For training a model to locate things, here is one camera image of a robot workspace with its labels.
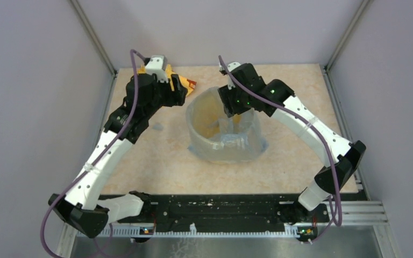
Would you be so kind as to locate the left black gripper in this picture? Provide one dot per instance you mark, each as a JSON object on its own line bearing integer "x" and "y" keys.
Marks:
{"x": 176, "y": 97}

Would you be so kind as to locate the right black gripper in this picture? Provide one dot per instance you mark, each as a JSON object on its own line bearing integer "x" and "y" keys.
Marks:
{"x": 226, "y": 95}

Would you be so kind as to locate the blue plastic trash bag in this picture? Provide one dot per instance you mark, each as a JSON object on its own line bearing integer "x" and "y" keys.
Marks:
{"x": 224, "y": 139}

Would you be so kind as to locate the yellow plastic trash bin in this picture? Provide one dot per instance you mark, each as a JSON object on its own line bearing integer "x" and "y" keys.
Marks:
{"x": 210, "y": 121}

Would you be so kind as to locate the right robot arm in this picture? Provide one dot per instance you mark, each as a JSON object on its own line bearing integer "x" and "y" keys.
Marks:
{"x": 247, "y": 90}

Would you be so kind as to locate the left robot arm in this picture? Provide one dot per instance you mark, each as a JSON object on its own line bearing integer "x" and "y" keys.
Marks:
{"x": 80, "y": 206}

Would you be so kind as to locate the yellow printed cloth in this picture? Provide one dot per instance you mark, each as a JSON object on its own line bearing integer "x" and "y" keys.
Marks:
{"x": 190, "y": 85}

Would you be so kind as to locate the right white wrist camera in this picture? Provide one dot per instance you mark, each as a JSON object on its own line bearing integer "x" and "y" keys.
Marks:
{"x": 230, "y": 67}

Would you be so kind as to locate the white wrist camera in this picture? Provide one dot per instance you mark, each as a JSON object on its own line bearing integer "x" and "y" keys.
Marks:
{"x": 156, "y": 65}
{"x": 230, "y": 67}

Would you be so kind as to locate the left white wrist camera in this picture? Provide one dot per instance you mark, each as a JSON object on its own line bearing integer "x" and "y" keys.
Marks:
{"x": 156, "y": 65}

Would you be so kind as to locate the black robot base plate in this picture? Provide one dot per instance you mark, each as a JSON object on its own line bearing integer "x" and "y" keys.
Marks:
{"x": 228, "y": 213}

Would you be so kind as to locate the white toothed cable strip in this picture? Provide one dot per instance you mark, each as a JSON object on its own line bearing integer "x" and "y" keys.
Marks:
{"x": 129, "y": 231}

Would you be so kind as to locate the aluminium frame rail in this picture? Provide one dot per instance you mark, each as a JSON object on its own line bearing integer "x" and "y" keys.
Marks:
{"x": 360, "y": 229}

